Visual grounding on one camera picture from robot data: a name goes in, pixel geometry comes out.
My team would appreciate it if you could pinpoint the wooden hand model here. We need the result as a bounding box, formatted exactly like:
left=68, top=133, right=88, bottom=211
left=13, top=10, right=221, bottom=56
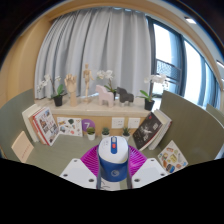
left=64, top=73, right=78, bottom=108

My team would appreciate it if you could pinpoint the dark horse figure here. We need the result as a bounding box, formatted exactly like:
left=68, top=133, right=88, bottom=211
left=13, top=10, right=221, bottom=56
left=115, top=86, right=135, bottom=107

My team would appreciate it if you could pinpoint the white book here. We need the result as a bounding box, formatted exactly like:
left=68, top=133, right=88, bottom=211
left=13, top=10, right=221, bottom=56
left=21, top=103, right=43, bottom=144

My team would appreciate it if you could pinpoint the white illustrated card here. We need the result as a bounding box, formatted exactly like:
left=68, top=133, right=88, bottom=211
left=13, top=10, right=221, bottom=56
left=56, top=116, right=84, bottom=138

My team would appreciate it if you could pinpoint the purple round disc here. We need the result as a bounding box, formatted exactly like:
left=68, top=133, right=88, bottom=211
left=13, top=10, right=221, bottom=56
left=81, top=118, right=97, bottom=134

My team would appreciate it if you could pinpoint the white orchid in black pot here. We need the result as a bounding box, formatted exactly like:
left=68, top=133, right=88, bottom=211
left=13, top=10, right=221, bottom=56
left=96, top=69, right=118, bottom=101
left=35, top=73, right=68, bottom=108
left=137, top=73, right=169, bottom=112

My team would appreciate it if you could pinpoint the dark-covered book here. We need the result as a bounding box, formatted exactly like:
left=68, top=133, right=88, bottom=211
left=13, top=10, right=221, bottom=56
left=132, top=111, right=164, bottom=152

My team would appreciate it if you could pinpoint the blue and white computer mouse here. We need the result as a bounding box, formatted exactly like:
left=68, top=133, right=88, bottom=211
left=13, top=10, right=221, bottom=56
left=97, top=135, right=130, bottom=183

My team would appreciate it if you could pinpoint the grey curtain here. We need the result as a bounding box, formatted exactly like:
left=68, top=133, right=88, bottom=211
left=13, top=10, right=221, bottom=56
left=34, top=7, right=153, bottom=100

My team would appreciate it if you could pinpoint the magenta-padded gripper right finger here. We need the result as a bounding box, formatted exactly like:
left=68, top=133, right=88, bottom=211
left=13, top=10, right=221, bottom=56
left=126, top=144, right=169, bottom=190

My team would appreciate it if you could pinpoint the white wall outlet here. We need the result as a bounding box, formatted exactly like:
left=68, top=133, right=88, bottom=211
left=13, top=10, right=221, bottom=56
left=127, top=117, right=142, bottom=129
left=111, top=116, right=126, bottom=130

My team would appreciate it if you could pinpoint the red-edged picture magazine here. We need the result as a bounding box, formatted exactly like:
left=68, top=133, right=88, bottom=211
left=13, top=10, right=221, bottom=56
left=32, top=106, right=60, bottom=147

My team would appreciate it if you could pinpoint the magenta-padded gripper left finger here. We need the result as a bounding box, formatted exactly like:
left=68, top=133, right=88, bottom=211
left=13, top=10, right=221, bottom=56
left=59, top=144, right=103, bottom=190

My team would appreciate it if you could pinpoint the window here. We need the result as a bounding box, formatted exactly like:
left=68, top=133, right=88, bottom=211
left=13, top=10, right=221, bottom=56
left=146, top=16, right=223, bottom=108

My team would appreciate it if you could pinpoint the small potted succulent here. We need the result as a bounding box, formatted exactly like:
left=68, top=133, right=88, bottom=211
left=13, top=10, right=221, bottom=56
left=121, top=126, right=132, bottom=141
left=86, top=126, right=97, bottom=141
left=101, top=126, right=111, bottom=140

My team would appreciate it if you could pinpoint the pink horse figure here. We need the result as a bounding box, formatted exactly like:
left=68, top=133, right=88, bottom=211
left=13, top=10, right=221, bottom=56
left=95, top=84, right=115, bottom=108

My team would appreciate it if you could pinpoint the wooden mannequin figure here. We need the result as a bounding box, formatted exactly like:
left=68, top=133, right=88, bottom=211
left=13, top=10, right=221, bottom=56
left=81, top=63, right=95, bottom=103

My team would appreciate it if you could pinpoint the beige card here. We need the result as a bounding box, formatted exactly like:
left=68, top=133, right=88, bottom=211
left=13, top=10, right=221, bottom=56
left=10, top=130, right=35, bottom=164

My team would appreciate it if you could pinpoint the stack of white books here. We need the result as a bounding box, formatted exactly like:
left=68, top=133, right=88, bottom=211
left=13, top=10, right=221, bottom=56
left=148, top=108, right=173, bottom=151

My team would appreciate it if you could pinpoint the white sticker sheet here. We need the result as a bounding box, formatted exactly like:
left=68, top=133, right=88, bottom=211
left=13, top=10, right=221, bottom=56
left=157, top=139, right=189, bottom=174

